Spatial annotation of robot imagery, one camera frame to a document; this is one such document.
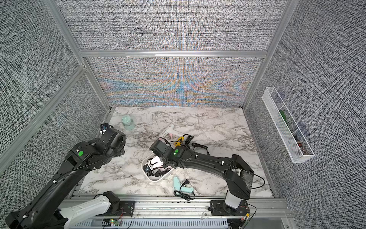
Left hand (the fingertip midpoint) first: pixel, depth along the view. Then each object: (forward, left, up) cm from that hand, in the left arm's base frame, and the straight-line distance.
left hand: (120, 144), depth 68 cm
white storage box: (-11, -16, -21) cm, 28 cm away
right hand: (+3, -17, -10) cm, 20 cm away
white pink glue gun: (+23, -22, -24) cm, 39 cm away
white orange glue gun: (-8, -16, -4) cm, 18 cm away
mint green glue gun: (-14, -26, -24) cm, 38 cm away
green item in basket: (+11, -82, +5) cm, 83 cm away
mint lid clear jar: (+29, +8, -19) cm, 36 cm away
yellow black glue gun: (+19, -33, -25) cm, 45 cm away
